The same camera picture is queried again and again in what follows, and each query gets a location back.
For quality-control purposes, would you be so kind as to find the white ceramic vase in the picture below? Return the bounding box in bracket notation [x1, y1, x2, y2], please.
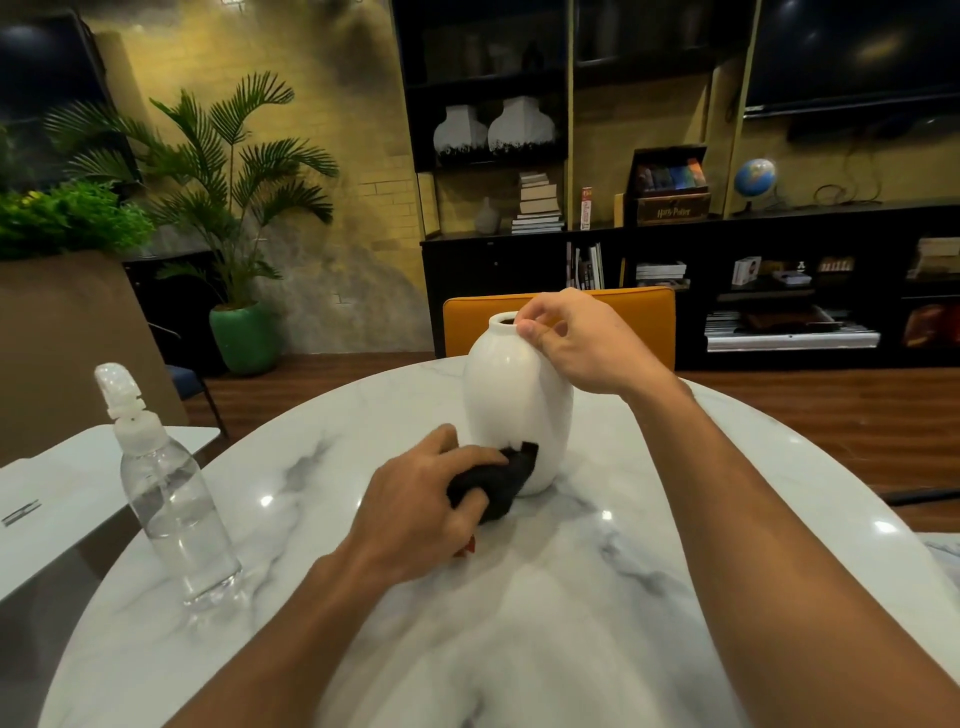
[462, 311, 575, 498]

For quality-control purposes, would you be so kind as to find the brown planter box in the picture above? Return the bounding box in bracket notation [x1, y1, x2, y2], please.
[0, 249, 190, 468]

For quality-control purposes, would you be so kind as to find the person's right hand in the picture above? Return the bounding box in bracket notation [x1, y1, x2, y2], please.
[513, 288, 682, 399]

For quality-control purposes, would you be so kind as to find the book set chest box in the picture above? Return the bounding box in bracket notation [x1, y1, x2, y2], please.
[624, 144, 712, 227]

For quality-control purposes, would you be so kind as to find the person's right forearm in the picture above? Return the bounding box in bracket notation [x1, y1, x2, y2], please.
[621, 375, 960, 728]

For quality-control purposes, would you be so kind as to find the row of upright books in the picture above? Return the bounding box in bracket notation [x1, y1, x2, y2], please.
[565, 241, 606, 291]

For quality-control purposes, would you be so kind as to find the orange chair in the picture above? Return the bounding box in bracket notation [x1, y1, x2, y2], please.
[442, 285, 677, 372]

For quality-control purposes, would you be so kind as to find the blue chair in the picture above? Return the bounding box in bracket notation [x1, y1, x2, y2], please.
[147, 322, 228, 440]

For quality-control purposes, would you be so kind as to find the flat stack of books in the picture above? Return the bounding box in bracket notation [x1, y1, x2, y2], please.
[635, 261, 691, 290]

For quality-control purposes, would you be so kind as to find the person's left forearm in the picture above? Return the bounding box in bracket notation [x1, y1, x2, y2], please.
[163, 541, 402, 728]

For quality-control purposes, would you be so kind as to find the leafy green bush plant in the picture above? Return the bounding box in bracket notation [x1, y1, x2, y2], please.
[0, 180, 156, 261]

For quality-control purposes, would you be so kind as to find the black floor cable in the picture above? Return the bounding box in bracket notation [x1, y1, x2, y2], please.
[879, 486, 960, 507]

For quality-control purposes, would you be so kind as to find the green ceramic plant pot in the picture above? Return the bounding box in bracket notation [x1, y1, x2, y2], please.
[208, 301, 282, 377]

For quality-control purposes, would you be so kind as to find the white flat device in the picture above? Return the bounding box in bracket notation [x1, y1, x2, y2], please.
[705, 328, 882, 353]

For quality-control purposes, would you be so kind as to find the black wall cable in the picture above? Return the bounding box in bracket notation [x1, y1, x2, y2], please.
[812, 142, 885, 209]

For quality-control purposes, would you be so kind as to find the black shelf cabinet unit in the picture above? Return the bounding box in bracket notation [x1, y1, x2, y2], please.
[390, 0, 960, 372]

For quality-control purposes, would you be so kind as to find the small white shelf vase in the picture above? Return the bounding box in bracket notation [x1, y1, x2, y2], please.
[432, 105, 489, 156]

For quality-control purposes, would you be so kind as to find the person's left hand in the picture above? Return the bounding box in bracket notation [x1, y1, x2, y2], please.
[341, 423, 512, 588]

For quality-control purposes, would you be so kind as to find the large white shelf vase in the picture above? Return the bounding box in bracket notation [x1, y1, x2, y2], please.
[487, 96, 558, 153]

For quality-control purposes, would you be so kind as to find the tall palm plant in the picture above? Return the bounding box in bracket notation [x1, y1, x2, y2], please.
[45, 72, 340, 310]

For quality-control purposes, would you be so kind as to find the white side table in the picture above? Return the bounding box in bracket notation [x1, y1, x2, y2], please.
[0, 424, 222, 603]

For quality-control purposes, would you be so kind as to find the clear plastic spray bottle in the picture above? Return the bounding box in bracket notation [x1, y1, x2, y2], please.
[93, 362, 243, 609]

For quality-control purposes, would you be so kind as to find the dark framed wall screen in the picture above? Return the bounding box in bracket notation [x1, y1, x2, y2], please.
[0, 9, 144, 195]

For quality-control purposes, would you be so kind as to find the black wall television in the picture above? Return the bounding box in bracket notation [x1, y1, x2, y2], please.
[744, 0, 960, 119]

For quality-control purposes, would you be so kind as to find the blue desk globe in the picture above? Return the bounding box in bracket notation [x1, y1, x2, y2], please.
[732, 158, 777, 216]

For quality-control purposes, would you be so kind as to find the black cleaning cloth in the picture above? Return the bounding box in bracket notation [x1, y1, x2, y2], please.
[446, 441, 540, 525]

